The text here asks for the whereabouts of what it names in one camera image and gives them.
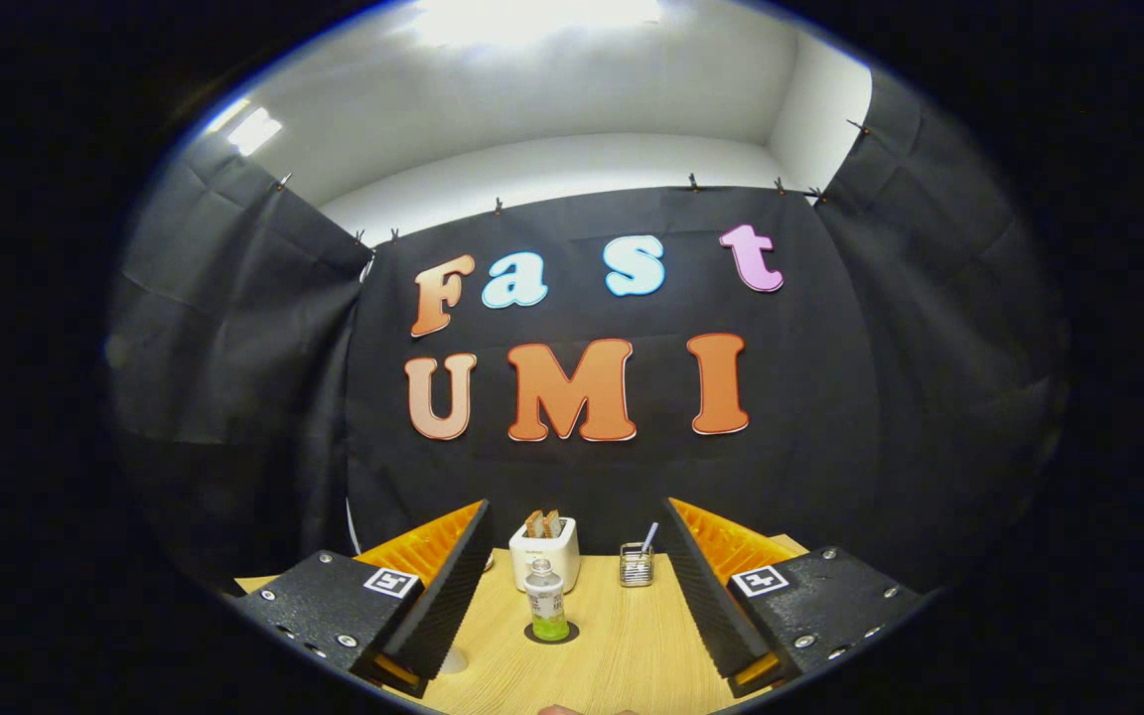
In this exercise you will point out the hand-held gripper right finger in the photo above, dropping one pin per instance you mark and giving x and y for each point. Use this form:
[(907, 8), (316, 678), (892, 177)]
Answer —
[(706, 596)]

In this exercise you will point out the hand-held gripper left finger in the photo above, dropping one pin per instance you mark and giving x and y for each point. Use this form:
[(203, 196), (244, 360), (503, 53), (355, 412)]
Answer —
[(453, 596)]

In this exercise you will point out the clear juice bottle white label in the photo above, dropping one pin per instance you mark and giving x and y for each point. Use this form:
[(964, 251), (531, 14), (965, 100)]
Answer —
[(545, 601)]

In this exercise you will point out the dark round coaster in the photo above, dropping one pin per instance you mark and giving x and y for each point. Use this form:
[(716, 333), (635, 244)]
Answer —
[(572, 632)]

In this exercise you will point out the small spoon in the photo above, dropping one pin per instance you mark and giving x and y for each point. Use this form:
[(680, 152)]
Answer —
[(649, 536)]

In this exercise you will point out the wooden table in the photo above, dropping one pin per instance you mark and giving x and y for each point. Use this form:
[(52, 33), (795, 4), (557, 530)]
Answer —
[(632, 655)]

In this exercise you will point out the toast slice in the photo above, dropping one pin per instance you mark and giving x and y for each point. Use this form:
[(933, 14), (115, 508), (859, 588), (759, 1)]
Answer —
[(553, 522), (534, 524)]

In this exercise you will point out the cream toaster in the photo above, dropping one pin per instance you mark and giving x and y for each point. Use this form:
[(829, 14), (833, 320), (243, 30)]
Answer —
[(564, 561)]

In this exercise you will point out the black backdrop cloth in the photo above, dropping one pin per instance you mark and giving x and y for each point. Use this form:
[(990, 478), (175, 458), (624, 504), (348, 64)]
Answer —
[(582, 477)]

